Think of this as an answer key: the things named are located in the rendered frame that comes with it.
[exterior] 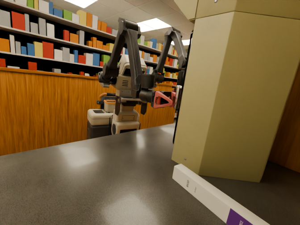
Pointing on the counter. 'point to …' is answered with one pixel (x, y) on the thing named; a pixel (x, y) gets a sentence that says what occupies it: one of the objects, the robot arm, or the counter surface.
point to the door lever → (177, 96)
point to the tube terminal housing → (236, 86)
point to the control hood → (188, 8)
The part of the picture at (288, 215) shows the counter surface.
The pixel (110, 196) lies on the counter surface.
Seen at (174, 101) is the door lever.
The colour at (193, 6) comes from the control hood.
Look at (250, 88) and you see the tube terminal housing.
